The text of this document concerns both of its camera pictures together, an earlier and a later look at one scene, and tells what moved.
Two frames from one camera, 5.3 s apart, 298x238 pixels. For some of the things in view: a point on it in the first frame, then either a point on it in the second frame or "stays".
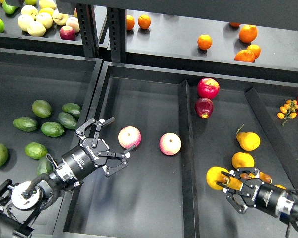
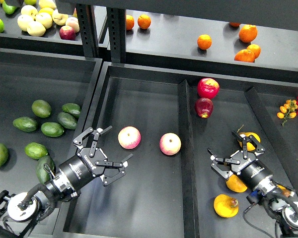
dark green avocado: x=43 y=166 stays
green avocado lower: x=35 y=150 stays
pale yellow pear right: x=60 y=19 stays
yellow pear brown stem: x=214 y=175 to x=226 y=207
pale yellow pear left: x=23 y=21 stays
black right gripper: x=261 y=195 to x=252 y=171
